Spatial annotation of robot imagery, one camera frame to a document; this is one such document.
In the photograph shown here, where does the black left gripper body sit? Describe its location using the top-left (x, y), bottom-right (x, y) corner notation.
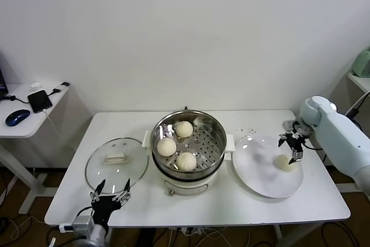
top-left (91, 197), bottom-right (122, 224)

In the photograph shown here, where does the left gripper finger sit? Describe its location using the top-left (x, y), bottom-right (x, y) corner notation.
top-left (113, 179), bottom-right (131, 205)
top-left (90, 179), bottom-right (106, 203)

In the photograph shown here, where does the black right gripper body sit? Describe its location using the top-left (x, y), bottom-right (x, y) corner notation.
top-left (284, 132), bottom-right (304, 151)

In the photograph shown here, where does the white steamed baozi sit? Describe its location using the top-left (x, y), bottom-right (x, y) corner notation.
top-left (176, 152), bottom-right (198, 172)
top-left (175, 120), bottom-right (194, 138)
top-left (157, 138), bottom-right (177, 157)
top-left (276, 154), bottom-right (297, 172)

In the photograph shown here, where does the round glass pot lid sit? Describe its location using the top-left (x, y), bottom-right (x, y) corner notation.
top-left (85, 137), bottom-right (150, 195)

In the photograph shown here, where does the perforated steel steamer basket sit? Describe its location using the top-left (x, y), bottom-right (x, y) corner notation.
top-left (142, 110), bottom-right (235, 180)

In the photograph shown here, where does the white round plate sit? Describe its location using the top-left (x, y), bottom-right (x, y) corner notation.
top-left (232, 134), bottom-right (304, 199)

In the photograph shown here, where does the cream electric cooker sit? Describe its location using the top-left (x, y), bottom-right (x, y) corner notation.
top-left (151, 151), bottom-right (232, 197)

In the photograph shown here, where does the white shelf board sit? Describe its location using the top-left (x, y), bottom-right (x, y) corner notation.
top-left (346, 72), bottom-right (370, 95)

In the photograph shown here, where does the white side desk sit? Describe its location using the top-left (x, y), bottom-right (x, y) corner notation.
top-left (0, 82), bottom-right (72, 216)

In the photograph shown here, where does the mint green appliance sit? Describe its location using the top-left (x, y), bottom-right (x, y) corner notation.
top-left (350, 46), bottom-right (370, 79)

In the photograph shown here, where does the black smartphone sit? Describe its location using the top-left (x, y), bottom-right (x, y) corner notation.
top-left (27, 90), bottom-right (53, 114)

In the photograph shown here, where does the blue computer mouse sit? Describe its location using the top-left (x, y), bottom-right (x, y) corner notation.
top-left (5, 109), bottom-right (31, 128)

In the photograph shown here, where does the dark laptop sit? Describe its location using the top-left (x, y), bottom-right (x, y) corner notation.
top-left (0, 51), bottom-right (8, 100)

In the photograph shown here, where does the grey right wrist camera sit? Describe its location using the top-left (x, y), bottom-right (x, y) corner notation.
top-left (282, 119), bottom-right (298, 131)

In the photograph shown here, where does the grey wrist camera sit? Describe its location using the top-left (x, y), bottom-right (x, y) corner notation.
top-left (282, 119), bottom-right (298, 131)
top-left (72, 215), bottom-right (95, 232)

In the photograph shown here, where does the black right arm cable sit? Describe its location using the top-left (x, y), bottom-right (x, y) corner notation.
top-left (302, 137), bottom-right (324, 151)

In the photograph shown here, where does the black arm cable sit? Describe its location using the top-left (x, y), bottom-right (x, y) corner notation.
top-left (302, 137), bottom-right (324, 151)
top-left (72, 205), bottom-right (95, 224)

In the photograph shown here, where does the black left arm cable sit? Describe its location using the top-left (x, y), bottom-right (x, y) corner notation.
top-left (72, 205), bottom-right (95, 224)

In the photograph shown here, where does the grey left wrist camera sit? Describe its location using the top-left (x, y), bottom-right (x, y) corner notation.
top-left (72, 215), bottom-right (95, 232)

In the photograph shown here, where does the black power adapter cable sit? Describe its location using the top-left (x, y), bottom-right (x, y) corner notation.
top-left (321, 107), bottom-right (364, 164)

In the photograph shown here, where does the thin white wall cable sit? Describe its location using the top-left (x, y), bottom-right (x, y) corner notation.
top-left (345, 92), bottom-right (370, 115)

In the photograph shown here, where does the white phone charging cable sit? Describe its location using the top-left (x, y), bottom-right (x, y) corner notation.
top-left (42, 109), bottom-right (63, 138)

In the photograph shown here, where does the black cable with adapter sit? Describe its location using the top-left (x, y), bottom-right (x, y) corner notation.
top-left (0, 81), bottom-right (72, 105)

